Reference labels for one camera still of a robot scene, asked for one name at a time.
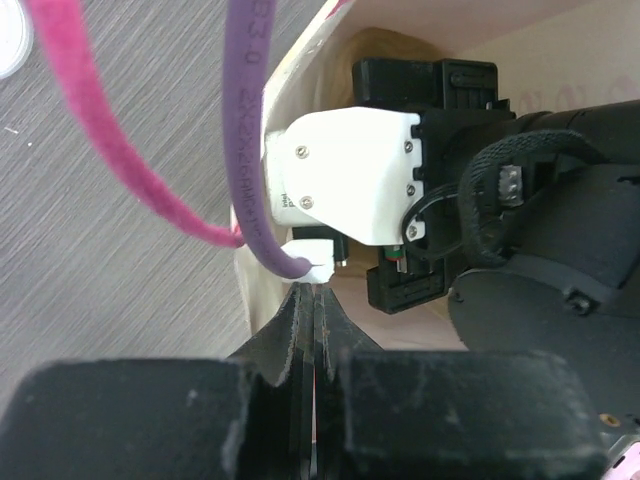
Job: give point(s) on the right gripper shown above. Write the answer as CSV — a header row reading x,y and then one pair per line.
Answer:
x,y
457,102

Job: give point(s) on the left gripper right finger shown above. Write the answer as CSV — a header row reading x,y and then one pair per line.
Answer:
x,y
402,414

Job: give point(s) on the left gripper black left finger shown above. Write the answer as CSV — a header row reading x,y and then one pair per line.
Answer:
x,y
247,416

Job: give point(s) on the pink paper gift bag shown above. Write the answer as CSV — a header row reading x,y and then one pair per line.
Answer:
x,y
551,56

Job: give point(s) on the cardboard cup carrier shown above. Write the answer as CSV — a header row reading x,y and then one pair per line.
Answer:
x,y
335,83

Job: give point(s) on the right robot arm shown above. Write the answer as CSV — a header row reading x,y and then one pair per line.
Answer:
x,y
529,225

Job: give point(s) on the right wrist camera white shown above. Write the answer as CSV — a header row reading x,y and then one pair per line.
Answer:
x,y
349,169

